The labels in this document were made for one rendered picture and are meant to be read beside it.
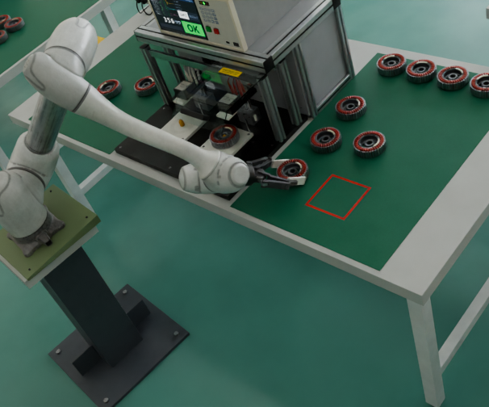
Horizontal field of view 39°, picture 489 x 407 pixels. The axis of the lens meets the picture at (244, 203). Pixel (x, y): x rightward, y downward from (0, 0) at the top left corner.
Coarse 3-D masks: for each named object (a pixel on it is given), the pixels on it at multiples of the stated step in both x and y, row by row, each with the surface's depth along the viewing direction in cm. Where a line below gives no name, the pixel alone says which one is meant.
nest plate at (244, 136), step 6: (240, 132) 261; (246, 132) 260; (240, 138) 259; (246, 138) 258; (204, 144) 263; (210, 144) 262; (240, 144) 257; (210, 150) 259; (222, 150) 257; (228, 150) 256; (234, 150) 255
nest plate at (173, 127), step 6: (174, 120) 279; (168, 126) 277; (174, 126) 276; (180, 126) 275; (186, 126) 274; (192, 126) 273; (198, 126) 272; (174, 132) 273; (180, 132) 272; (186, 132) 271; (192, 132) 270; (186, 138) 269
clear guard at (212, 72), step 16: (224, 64) 245; (208, 80) 240; (224, 80) 237; (240, 80) 235; (256, 80) 232; (192, 96) 236; (208, 96) 233; (224, 96) 231; (240, 96) 228; (176, 112) 239; (208, 112) 230; (224, 112) 225; (208, 128) 230
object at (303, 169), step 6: (282, 162) 242; (288, 162) 242; (294, 162) 241; (300, 162) 240; (282, 168) 240; (288, 168) 242; (294, 168) 240; (300, 168) 238; (306, 168) 238; (282, 174) 238; (288, 174) 240; (294, 174) 238; (300, 174) 235; (306, 174) 236; (294, 186) 237
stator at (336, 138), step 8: (320, 128) 249; (328, 128) 248; (336, 128) 247; (312, 136) 247; (320, 136) 249; (328, 136) 246; (336, 136) 244; (312, 144) 245; (320, 144) 243; (328, 144) 242; (336, 144) 243; (320, 152) 244; (328, 152) 244
